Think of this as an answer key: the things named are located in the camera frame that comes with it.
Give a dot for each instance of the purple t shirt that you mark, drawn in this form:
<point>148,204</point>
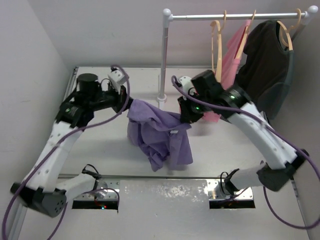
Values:
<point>160,135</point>

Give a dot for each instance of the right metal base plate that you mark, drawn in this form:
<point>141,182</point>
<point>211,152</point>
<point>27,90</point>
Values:
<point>216,194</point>

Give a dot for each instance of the metal base plate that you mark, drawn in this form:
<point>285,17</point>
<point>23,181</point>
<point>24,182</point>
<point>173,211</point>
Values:
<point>216,194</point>
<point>103,195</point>

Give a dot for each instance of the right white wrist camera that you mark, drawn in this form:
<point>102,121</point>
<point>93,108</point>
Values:
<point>186,84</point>

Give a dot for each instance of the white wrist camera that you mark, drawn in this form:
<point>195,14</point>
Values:
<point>186,84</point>
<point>117,79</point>

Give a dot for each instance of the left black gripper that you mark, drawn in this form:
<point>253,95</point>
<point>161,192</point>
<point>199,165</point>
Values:
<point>121,98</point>

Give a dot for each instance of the dark grey t shirt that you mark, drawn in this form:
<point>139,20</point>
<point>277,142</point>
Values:
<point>267,74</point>

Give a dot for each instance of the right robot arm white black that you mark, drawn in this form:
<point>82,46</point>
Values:
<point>281,160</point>

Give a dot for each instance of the aluminium table frame rail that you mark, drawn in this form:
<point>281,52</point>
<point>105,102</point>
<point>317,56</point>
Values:
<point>21,211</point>

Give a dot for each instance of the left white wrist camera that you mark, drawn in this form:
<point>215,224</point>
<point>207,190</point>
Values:
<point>117,79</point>

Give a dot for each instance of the pink t shirt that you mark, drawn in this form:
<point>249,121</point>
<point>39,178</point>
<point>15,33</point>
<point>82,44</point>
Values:
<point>226,67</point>

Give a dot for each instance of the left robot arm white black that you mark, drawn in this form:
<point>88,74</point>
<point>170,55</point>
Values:
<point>40,190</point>

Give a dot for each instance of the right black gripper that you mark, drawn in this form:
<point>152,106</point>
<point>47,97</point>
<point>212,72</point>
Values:
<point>186,114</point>

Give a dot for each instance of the wooden hanger holding dark shirt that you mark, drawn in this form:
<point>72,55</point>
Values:
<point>284,32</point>

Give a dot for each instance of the silver clothes rack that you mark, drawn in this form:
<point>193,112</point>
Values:
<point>168,17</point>

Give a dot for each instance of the wooden hanger holding pink shirt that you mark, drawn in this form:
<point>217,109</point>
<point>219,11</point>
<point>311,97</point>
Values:
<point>244,37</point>

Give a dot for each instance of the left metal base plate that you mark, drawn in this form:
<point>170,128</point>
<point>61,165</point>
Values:
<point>103,195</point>

